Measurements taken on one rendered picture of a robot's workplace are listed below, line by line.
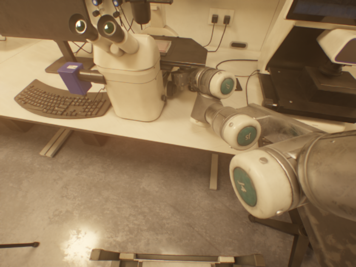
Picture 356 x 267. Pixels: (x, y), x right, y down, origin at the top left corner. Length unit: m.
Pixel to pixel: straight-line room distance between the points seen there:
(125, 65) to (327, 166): 0.50
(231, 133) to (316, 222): 0.69
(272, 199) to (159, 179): 1.16
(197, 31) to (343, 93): 0.87
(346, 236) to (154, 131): 0.90
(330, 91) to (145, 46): 0.64
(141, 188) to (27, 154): 1.11
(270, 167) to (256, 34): 1.12
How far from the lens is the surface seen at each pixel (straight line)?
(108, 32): 0.44
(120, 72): 0.55
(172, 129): 0.63
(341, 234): 1.02
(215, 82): 0.50
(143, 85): 0.55
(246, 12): 1.24
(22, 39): 1.83
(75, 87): 0.67
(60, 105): 0.86
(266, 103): 0.65
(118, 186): 1.39
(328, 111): 0.78
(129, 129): 0.66
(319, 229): 0.97
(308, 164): 0.23
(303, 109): 0.72
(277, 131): 0.42
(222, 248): 1.27
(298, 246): 1.33
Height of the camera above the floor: 1.23
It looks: 51 degrees down
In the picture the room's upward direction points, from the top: 1 degrees clockwise
